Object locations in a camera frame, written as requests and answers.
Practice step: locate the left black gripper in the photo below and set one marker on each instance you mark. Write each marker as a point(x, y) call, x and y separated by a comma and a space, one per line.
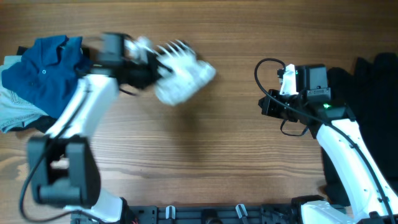
point(153, 65)

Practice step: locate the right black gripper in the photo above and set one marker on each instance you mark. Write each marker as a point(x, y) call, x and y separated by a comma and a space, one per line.
point(268, 107)

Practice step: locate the white t-shirt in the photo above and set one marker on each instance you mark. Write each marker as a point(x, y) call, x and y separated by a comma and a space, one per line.
point(182, 73)

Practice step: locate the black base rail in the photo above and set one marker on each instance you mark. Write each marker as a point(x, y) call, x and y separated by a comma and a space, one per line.
point(280, 213)

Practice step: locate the light blue jeans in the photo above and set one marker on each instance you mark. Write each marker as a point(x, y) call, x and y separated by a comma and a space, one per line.
point(15, 111)

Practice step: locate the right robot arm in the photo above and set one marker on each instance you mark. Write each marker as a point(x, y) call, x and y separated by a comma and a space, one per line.
point(305, 97)

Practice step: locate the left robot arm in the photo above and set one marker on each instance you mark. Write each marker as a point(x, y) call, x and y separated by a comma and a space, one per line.
point(62, 170)

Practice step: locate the black garment right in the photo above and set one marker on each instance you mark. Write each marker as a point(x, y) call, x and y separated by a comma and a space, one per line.
point(371, 92)

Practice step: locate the blue polo shirt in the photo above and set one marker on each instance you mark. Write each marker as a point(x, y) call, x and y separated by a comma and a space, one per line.
point(46, 75)

